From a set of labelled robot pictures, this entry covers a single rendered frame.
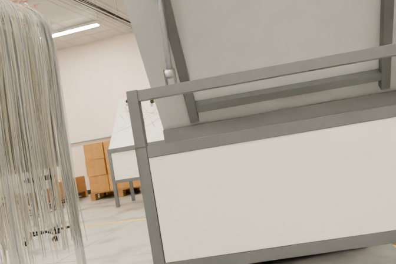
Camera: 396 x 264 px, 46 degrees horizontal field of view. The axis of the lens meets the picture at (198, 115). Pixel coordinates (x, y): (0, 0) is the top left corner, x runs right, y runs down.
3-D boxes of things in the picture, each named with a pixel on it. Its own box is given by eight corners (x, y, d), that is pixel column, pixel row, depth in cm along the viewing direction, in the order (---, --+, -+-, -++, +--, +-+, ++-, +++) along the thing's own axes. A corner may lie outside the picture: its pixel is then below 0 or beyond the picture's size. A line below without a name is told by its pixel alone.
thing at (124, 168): (191, 197, 649) (171, 82, 658) (116, 207, 682) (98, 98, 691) (205, 190, 719) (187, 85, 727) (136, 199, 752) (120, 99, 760)
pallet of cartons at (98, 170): (91, 201, 851) (82, 145, 857) (109, 194, 930) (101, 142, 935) (152, 192, 823) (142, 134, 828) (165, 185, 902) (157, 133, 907)
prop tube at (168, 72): (167, 80, 162) (157, 3, 171) (175, 79, 161) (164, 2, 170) (165, 77, 159) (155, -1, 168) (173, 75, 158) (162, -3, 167)
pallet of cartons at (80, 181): (54, 201, 985) (50, 180, 988) (88, 196, 967) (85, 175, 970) (20, 212, 868) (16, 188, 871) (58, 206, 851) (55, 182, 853)
